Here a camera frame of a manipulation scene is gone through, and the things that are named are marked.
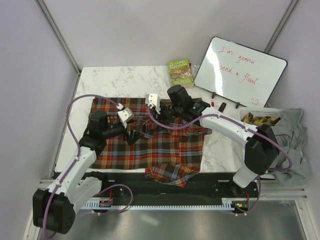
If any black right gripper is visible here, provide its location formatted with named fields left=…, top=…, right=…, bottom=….
left=151, top=101, right=183, bottom=126

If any red brown plaid shirt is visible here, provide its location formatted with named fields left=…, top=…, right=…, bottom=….
left=91, top=97, right=212, bottom=188

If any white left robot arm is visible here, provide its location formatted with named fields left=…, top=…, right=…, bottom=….
left=32, top=108, right=134, bottom=234

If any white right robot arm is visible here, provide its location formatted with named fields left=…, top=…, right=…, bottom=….
left=148, top=85, right=279, bottom=197

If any green treehouse paperback book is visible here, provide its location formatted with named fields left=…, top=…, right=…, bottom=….
left=167, top=59, right=194, bottom=89

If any purple whiteboard eraser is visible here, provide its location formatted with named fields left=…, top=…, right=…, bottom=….
left=218, top=102, right=227, bottom=113

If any black framed whiteboard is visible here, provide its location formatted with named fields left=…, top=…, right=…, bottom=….
left=194, top=36, right=288, bottom=108

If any white plastic laundry basket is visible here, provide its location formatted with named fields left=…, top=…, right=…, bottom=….
left=237, top=107, right=281, bottom=122

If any grey crumpled shirt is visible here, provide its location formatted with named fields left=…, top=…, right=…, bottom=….
left=271, top=108, right=311, bottom=187

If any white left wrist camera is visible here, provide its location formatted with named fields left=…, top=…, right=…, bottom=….
left=117, top=107, right=134, bottom=129

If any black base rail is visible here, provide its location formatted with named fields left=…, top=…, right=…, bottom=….
left=52, top=171, right=260, bottom=208

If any white slotted cable duct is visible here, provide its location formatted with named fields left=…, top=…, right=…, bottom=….
left=81, top=198, right=248, bottom=211

